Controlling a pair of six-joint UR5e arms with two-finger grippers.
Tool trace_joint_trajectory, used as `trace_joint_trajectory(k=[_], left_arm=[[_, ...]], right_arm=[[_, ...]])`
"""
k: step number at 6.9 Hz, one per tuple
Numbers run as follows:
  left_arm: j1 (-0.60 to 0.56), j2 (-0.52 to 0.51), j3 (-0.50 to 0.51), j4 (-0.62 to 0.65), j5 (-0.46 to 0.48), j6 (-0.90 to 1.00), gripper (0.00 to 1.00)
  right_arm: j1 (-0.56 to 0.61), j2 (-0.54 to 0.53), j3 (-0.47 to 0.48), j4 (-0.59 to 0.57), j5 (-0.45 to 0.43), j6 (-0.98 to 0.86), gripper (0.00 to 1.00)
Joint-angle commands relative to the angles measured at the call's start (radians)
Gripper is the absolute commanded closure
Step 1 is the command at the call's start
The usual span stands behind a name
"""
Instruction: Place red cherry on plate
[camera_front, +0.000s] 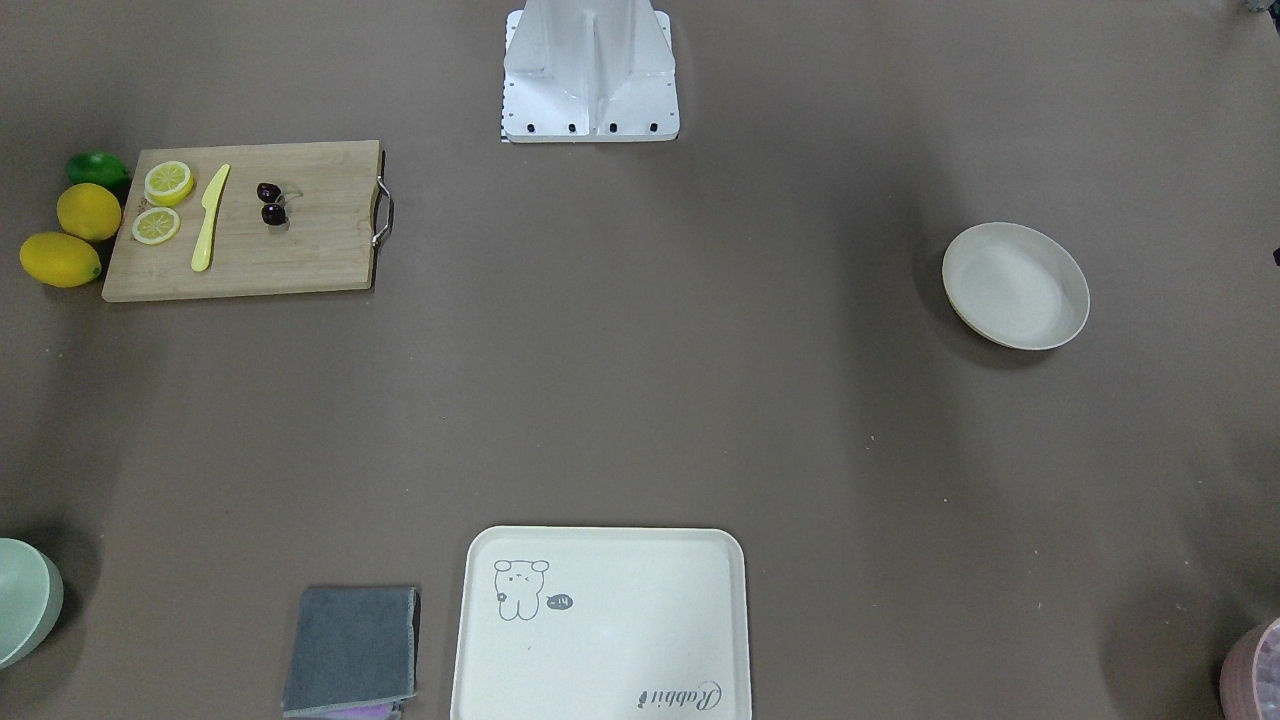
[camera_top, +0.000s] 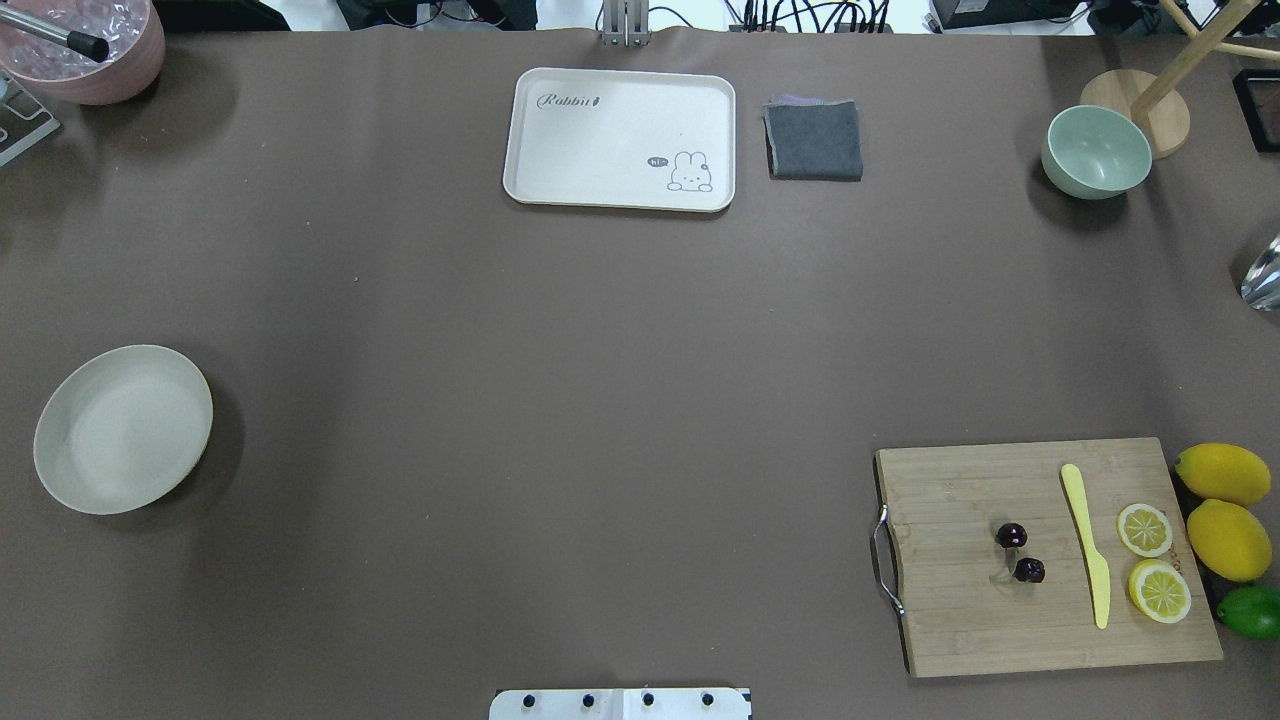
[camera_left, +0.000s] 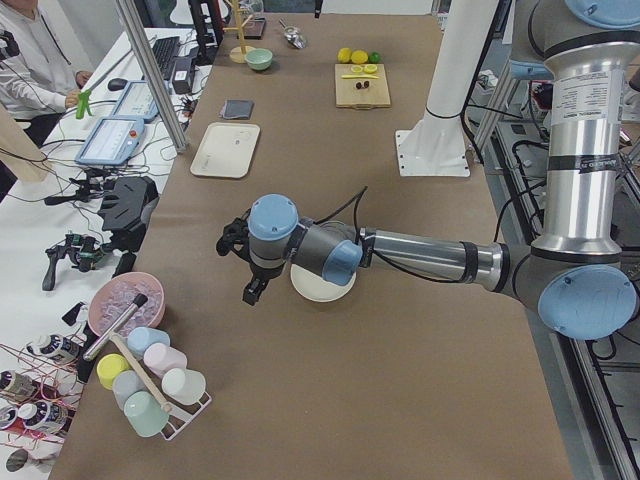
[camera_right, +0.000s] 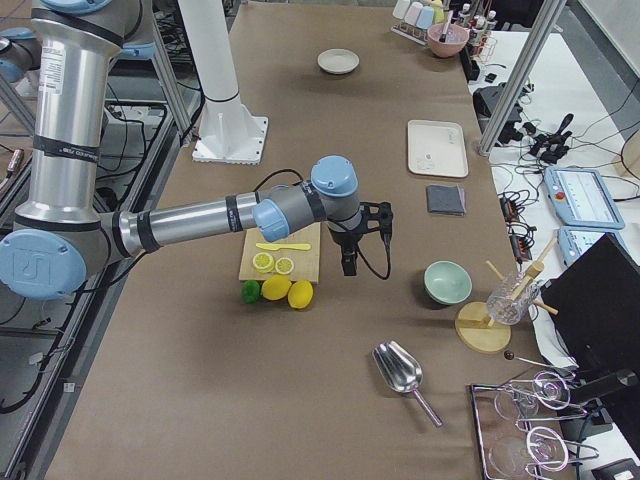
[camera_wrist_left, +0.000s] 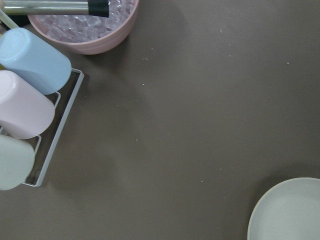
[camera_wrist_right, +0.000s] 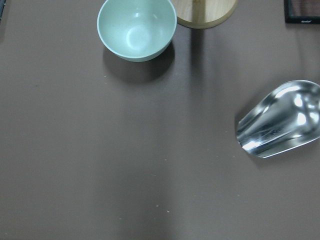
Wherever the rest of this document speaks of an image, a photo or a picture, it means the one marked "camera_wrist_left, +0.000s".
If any beige round plate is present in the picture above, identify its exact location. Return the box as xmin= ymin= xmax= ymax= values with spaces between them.
xmin=247 ymin=177 xmax=320 ymax=240

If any white cup rack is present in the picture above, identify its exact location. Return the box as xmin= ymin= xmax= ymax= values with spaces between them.
xmin=0 ymin=68 xmax=85 ymax=188

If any steel tongs black tip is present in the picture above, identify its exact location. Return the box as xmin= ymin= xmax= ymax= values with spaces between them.
xmin=0 ymin=0 xmax=110 ymax=18

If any pink plastic cup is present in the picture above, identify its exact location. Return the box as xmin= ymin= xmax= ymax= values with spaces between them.
xmin=0 ymin=70 xmax=55 ymax=140

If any pale green plastic cup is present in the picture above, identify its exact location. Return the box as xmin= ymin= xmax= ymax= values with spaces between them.
xmin=0 ymin=135 xmax=35 ymax=191

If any blue plastic cup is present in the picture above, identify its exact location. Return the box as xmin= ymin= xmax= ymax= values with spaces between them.
xmin=0 ymin=27 xmax=72 ymax=95

